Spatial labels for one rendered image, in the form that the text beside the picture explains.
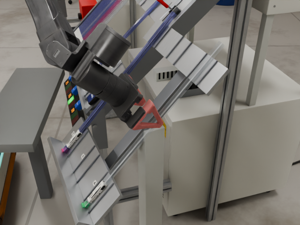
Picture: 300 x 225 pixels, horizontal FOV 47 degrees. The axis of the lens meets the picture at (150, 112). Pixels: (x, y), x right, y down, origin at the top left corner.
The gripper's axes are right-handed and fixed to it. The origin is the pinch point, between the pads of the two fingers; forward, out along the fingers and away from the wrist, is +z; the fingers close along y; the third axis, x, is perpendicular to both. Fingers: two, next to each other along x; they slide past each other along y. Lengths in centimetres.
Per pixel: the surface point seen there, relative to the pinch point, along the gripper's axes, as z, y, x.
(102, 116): 13.1, 34.6, 17.6
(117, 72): 13.1, 44.3, 4.0
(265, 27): 42, 32, -41
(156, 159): 20.0, 8.9, 12.8
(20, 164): 38, 111, 92
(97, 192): 3.0, -0.2, 23.6
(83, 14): 26, 137, 1
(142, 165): 19.2, 10.9, 17.1
